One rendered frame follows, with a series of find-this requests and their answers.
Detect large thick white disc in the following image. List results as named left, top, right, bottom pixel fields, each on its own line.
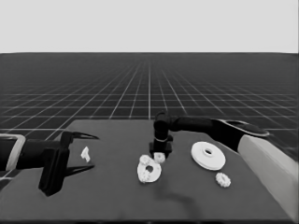
left=191, top=141, right=227, bottom=172

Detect white round carrier with pins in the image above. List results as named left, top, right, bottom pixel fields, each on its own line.
left=136, top=155, right=164, bottom=185

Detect small white T-shaped piece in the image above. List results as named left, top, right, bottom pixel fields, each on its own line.
left=80, top=146, right=92, bottom=163

